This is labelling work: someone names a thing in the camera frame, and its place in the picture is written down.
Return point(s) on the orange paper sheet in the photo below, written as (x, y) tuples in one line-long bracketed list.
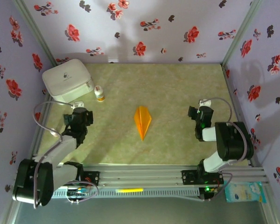
[(142, 121)]

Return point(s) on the small white vial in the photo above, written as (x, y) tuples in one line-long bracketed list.
[(53, 133)]

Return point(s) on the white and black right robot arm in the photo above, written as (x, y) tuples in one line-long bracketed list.
[(210, 134)]

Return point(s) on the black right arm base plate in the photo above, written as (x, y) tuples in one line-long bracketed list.
[(189, 177)]

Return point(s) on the white pill bottle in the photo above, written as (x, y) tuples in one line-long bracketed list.
[(99, 93)]

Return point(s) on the aluminium side rail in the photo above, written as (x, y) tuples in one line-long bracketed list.
[(37, 140), (234, 93)]

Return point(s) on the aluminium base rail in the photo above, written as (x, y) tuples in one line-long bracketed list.
[(140, 175)]

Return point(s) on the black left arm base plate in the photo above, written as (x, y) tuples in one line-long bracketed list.
[(93, 177)]

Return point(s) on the yellow marker pen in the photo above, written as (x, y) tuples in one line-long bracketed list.
[(129, 190)]

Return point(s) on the blue wet wipes packet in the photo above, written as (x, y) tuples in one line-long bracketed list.
[(245, 192)]

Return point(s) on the aluminium frame post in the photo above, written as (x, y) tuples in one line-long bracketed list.
[(241, 32), (36, 32)]

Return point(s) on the white zip pouch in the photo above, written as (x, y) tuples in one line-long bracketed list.
[(65, 81)]

